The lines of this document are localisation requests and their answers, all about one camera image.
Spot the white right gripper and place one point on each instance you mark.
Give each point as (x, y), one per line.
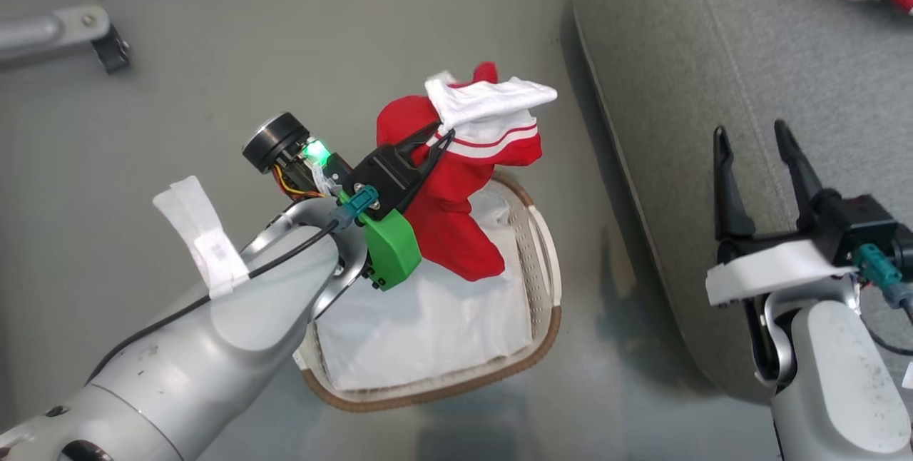
(770, 272)

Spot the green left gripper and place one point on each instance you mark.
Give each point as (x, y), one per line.
(392, 250)

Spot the red and white garment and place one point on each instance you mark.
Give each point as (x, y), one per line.
(456, 211)

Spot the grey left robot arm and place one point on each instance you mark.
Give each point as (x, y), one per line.
(192, 368)

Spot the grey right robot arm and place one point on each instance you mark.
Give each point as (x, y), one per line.
(834, 382)

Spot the grey fabric sofa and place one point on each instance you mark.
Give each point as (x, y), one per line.
(699, 90)

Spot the white tape label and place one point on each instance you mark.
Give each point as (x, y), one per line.
(207, 240)

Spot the woven laundry basket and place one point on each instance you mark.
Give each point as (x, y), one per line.
(528, 347)

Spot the black caster wheel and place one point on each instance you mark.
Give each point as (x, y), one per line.
(112, 51)

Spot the grey partition foot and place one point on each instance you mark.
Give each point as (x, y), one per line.
(43, 33)

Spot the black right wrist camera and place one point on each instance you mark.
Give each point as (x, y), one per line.
(866, 225)

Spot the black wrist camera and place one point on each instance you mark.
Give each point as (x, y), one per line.
(866, 225)
(285, 143)

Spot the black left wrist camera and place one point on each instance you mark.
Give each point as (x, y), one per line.
(285, 143)

